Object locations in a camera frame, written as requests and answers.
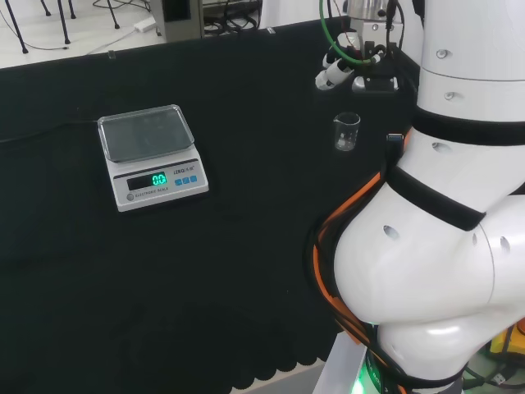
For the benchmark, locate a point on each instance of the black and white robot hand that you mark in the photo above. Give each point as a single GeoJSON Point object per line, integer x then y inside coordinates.
{"type": "Point", "coordinates": [377, 78]}

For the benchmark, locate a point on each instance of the small clear glass beaker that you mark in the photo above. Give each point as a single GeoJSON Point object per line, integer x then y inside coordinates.
{"type": "Point", "coordinates": [347, 135]}

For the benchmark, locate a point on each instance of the pale white board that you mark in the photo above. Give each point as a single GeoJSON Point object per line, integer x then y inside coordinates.
{"type": "Point", "coordinates": [287, 12]}

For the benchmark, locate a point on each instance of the grey box device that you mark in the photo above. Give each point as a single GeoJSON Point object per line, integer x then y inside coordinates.
{"type": "Point", "coordinates": [180, 28]}

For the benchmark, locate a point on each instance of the white electronic balance steel pan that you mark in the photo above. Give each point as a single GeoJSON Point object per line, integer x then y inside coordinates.
{"type": "Point", "coordinates": [160, 193]}

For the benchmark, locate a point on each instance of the black tripod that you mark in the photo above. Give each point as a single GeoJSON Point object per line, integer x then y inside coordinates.
{"type": "Point", "coordinates": [117, 26]}
{"type": "Point", "coordinates": [25, 50]}
{"type": "Point", "coordinates": [66, 40]}

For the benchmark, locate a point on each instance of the black bench cloth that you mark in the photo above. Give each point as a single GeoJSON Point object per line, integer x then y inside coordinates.
{"type": "Point", "coordinates": [205, 287]}

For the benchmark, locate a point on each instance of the yellow stop button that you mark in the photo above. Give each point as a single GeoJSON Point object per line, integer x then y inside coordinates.
{"type": "Point", "coordinates": [502, 344]}

